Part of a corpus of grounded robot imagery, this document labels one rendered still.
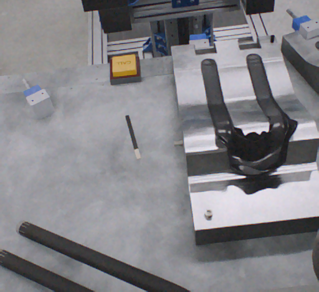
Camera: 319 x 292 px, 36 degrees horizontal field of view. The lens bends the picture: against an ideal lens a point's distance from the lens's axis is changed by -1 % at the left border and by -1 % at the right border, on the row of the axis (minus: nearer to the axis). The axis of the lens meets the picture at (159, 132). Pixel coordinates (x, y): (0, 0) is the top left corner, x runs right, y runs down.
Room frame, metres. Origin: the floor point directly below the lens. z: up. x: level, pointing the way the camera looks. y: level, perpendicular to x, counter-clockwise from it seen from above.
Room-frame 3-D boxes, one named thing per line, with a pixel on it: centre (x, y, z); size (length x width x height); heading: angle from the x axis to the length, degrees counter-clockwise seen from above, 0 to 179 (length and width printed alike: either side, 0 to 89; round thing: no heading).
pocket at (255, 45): (0.93, -0.25, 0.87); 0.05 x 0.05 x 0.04; 88
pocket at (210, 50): (0.93, -0.14, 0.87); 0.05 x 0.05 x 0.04; 88
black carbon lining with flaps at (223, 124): (0.72, -0.19, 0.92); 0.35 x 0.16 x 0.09; 178
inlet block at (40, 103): (0.92, 0.30, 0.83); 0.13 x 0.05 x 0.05; 26
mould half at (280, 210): (0.70, -0.18, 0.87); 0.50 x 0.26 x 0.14; 178
